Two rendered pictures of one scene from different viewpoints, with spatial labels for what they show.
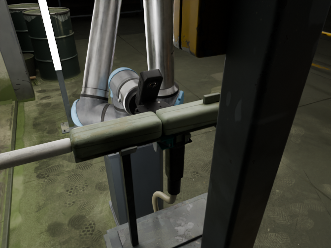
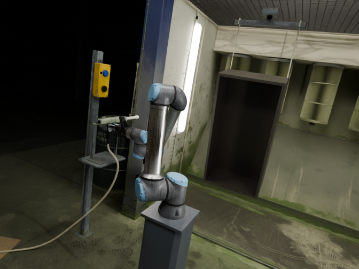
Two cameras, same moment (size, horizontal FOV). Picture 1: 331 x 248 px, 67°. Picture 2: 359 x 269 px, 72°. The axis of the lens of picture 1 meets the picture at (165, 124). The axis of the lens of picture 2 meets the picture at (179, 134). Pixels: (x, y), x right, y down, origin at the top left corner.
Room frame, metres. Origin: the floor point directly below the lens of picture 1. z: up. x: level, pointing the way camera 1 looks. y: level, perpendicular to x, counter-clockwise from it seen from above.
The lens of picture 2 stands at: (2.22, -0.83, 1.55)
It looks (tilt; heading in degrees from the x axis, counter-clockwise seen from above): 13 degrees down; 139
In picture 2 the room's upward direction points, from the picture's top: 9 degrees clockwise
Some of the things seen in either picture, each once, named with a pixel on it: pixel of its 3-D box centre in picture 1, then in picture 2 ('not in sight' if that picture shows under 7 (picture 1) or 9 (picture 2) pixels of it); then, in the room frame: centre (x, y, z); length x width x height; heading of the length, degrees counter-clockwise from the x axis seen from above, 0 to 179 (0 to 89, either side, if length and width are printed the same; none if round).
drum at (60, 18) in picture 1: (54, 44); not in sight; (3.54, 1.54, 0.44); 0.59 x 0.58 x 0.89; 39
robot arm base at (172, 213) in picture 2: not in sight; (172, 205); (1.08, 0.18, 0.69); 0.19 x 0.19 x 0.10
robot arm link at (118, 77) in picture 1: (127, 87); (140, 135); (0.68, 0.11, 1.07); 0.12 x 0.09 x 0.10; 25
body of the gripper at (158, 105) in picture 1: (149, 115); (122, 131); (0.52, 0.04, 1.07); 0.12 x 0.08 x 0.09; 25
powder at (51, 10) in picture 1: (46, 12); not in sight; (3.54, 1.54, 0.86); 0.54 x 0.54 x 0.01
